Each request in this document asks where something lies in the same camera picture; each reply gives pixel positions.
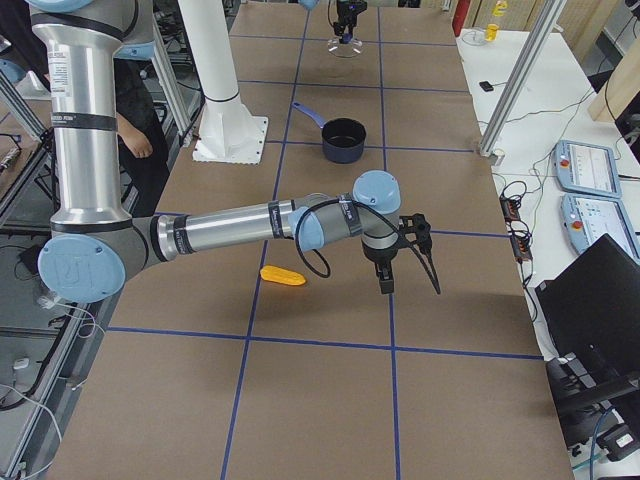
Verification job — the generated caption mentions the person in black clothes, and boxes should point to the person in black clothes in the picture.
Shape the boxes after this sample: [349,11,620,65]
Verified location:
[1,1,169,217]

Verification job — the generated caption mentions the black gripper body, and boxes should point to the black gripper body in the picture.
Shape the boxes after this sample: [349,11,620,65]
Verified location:
[362,243,398,264]
[336,0,366,23]

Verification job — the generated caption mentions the teach pendant far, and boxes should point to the teach pendant far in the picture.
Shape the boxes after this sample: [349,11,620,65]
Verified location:
[552,139,622,199]

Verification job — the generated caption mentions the teach pendant near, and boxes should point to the teach pendant near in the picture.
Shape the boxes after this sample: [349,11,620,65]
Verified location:
[561,193,639,261]

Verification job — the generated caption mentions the teach pendant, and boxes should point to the teach pendant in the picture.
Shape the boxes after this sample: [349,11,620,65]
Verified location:
[552,139,622,199]
[561,193,639,261]

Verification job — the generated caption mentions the blue saucepan with handle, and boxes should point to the blue saucepan with handle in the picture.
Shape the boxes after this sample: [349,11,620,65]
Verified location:
[292,101,367,164]

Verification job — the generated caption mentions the black usb hub with cables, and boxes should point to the black usb hub with cables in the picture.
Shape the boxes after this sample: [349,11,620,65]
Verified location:
[499,180,534,289]

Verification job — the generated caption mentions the small black device on table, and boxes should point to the small black device on table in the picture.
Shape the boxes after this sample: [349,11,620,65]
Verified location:
[479,81,494,92]

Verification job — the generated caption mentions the aluminium frame post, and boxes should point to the aluminium frame post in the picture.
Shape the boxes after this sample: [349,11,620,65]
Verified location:
[478,0,567,166]

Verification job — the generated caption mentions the yellow corn cob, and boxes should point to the yellow corn cob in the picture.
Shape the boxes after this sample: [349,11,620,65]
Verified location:
[260,265,307,286]

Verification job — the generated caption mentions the glass lid with blue knob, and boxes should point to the glass lid with blue knob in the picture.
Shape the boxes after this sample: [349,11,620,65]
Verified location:
[327,33,363,58]

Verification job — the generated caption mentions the black laptop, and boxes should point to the black laptop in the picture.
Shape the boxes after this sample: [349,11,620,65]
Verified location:
[533,232,640,371]

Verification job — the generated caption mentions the white camera mast column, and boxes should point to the white camera mast column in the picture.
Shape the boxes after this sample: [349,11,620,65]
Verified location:
[178,0,239,103]

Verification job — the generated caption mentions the brown table mat with grid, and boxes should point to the brown table mat with grid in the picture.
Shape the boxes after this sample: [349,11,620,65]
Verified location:
[49,2,572,479]

